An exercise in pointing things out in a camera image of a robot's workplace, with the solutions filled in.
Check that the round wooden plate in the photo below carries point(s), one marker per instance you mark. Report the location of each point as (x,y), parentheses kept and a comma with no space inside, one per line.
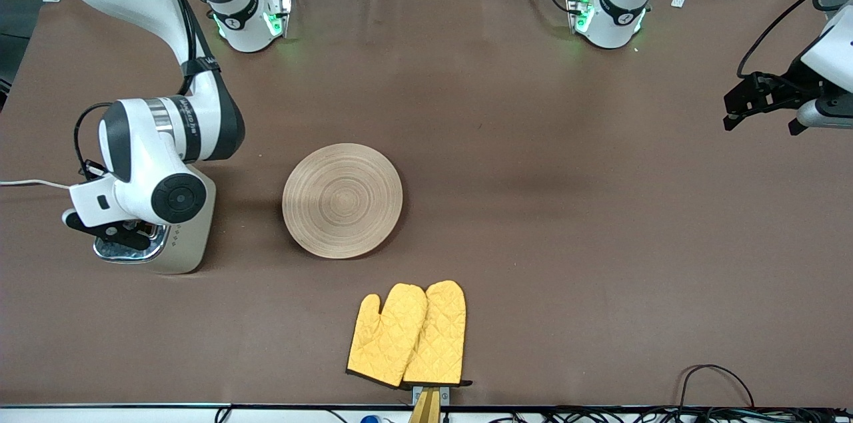
(343,200)

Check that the brown table cover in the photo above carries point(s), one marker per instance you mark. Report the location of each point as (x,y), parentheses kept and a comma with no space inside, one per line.
(500,110)

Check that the yellow quilted oven mitt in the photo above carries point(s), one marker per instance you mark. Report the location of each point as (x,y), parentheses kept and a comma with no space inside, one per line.
(383,343)
(441,336)

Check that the cream and chrome toaster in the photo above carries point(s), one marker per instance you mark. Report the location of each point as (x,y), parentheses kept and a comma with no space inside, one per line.
(193,243)

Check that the grey metal bracket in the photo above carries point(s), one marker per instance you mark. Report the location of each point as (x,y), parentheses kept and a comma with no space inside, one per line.
(444,396)

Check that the blue round cap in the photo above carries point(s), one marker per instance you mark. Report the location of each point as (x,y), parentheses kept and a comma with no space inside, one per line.
(373,419)

